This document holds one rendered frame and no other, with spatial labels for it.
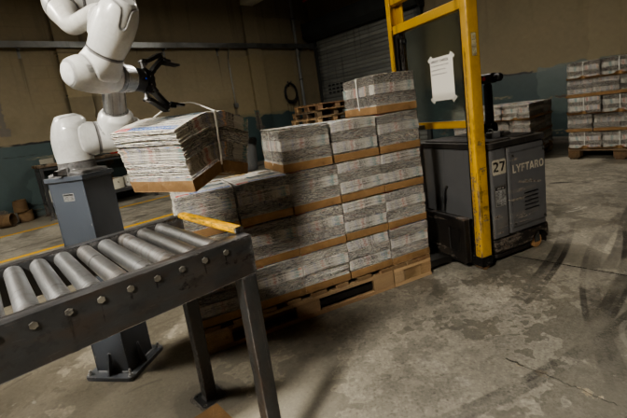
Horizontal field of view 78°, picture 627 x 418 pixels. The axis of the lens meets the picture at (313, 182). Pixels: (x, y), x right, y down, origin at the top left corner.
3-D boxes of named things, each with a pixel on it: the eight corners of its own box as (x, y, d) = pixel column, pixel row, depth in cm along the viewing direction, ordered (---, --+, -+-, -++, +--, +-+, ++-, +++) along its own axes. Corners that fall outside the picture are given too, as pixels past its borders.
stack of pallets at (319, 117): (334, 155, 982) (327, 103, 959) (364, 154, 916) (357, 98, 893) (296, 165, 890) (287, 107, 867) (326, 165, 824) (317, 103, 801)
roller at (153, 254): (118, 231, 139) (115, 245, 138) (169, 255, 104) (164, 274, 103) (132, 233, 142) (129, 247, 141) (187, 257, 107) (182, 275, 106)
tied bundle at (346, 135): (309, 160, 250) (303, 124, 246) (349, 152, 260) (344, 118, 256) (334, 164, 215) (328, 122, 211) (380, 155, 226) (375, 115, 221)
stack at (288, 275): (195, 323, 231) (167, 188, 217) (363, 268, 276) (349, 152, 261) (205, 356, 196) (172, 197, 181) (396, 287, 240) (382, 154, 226)
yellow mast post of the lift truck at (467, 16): (471, 254, 251) (450, -39, 220) (481, 250, 254) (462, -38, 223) (482, 257, 243) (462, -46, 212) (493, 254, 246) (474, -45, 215)
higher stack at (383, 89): (362, 269, 275) (340, 82, 253) (397, 257, 287) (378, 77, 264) (395, 287, 240) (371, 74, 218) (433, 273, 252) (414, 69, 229)
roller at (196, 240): (162, 237, 149) (168, 225, 151) (222, 260, 114) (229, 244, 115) (150, 232, 146) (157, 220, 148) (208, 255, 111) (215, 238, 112)
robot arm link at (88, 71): (119, 102, 120) (135, 63, 115) (71, 99, 106) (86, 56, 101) (99, 82, 123) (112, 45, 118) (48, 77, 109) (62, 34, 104)
